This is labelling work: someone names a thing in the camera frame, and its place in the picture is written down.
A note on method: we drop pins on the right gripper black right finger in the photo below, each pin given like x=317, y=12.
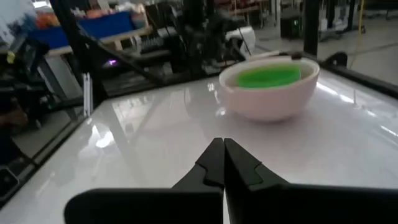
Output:
x=280, y=202

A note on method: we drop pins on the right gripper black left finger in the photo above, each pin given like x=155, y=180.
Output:
x=186, y=202

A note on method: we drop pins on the small green bowl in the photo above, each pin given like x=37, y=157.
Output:
x=267, y=77

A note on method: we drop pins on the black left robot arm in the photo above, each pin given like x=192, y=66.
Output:
x=202, y=34

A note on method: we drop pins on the large pink bowl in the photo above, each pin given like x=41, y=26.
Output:
x=267, y=102

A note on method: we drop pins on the white rounded object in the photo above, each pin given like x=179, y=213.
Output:
x=247, y=37

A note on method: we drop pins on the black cabinet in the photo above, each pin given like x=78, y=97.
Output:
x=290, y=25

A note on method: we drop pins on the blue bin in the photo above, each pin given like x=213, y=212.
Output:
x=102, y=26

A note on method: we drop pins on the white upright bracket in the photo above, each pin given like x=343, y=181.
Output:
x=87, y=95

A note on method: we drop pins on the black post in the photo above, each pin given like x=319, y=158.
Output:
x=311, y=28

